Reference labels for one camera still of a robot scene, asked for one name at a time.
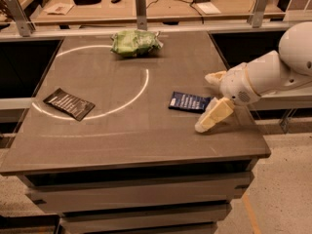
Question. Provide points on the middle metal bracket post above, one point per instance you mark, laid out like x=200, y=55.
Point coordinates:
x=141, y=17

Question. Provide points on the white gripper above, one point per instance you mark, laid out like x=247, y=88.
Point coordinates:
x=236, y=86

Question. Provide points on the black object on desk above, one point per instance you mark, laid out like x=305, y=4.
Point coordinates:
x=86, y=2

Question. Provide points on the paper booklet on desk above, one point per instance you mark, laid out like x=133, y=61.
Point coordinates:
x=59, y=9

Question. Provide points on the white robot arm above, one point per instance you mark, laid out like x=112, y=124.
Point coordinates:
x=288, y=68

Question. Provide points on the blue rxbar blueberry wrapper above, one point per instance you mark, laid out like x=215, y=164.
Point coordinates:
x=189, y=103

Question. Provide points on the left metal bracket post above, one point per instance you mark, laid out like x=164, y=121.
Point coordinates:
x=13, y=9

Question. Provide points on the metal bracket post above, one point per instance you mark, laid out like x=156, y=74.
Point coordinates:
x=257, y=15
x=141, y=17
x=13, y=9

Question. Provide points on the grey drawer cabinet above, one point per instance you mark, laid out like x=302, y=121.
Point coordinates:
x=174, y=199

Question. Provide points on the small black device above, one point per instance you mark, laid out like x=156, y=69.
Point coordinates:
x=115, y=1

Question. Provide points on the white paper sheet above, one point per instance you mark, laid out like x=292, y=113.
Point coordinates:
x=208, y=8

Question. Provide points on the right metal bracket post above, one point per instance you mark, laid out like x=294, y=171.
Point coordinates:
x=257, y=15

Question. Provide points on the wooden back desk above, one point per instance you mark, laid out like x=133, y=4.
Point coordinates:
x=157, y=10

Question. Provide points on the black snack bar wrapper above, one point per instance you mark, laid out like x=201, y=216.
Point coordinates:
x=69, y=104

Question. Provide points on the green jalapeno chip bag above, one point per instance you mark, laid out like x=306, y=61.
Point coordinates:
x=135, y=43

